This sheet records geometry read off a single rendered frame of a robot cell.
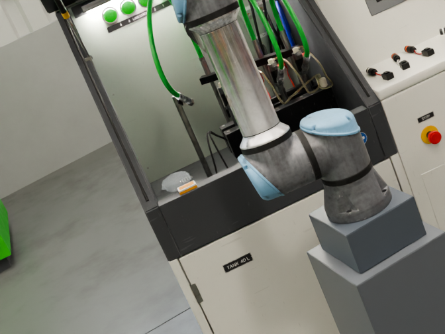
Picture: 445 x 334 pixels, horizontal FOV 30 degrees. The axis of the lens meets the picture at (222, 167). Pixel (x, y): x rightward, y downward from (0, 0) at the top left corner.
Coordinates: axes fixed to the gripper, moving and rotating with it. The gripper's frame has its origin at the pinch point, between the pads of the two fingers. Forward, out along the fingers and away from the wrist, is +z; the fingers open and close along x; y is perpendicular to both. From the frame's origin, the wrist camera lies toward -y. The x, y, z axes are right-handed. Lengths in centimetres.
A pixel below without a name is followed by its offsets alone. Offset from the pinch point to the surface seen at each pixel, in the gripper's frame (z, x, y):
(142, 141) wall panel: 26, -27, -37
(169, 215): 31.6, -29.5, 17.3
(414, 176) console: 53, 37, 17
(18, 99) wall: 62, -95, -391
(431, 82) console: 29, 50, 17
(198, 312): 61, -34, 17
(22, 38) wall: 23, -73, -394
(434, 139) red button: 43, 44, 21
